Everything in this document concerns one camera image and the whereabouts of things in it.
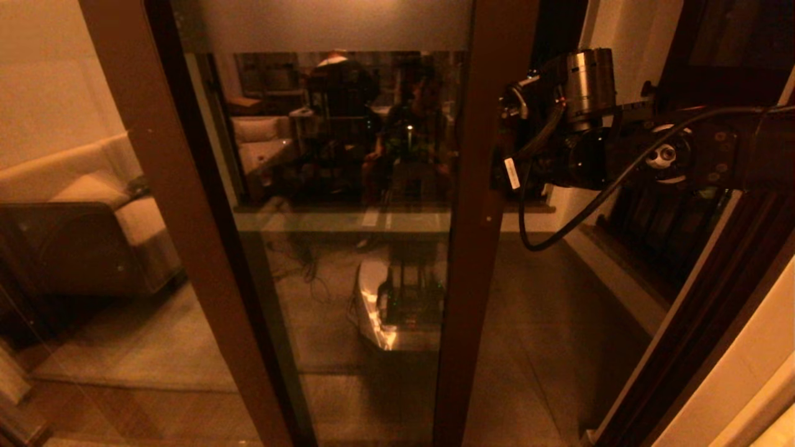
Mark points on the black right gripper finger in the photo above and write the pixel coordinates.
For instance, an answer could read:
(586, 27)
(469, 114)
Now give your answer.
(499, 171)

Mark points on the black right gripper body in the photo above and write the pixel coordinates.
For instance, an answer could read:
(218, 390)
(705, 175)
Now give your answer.
(571, 161)

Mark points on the brown-framed sliding glass door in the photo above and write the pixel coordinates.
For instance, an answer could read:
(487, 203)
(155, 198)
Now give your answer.
(478, 279)

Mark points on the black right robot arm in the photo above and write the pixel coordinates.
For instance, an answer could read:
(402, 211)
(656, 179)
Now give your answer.
(745, 155)

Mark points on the long stone railing sill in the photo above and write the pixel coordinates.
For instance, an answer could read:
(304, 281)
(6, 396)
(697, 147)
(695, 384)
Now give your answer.
(534, 208)

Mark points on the narrow dark metal side railing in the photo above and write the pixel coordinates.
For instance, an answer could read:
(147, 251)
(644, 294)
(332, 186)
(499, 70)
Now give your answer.
(658, 236)

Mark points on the short stone side sill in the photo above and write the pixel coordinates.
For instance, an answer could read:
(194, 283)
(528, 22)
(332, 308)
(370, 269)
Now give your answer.
(621, 267)

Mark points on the wide dark metal balcony railing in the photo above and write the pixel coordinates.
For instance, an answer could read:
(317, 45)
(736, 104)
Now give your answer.
(546, 37)

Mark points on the dark brown door jamb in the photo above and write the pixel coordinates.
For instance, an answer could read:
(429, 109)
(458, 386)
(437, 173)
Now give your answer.
(702, 335)

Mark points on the brown-framed fixed glass panel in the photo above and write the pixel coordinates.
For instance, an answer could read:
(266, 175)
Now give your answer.
(208, 273)

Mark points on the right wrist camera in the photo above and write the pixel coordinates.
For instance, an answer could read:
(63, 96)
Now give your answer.
(522, 96)

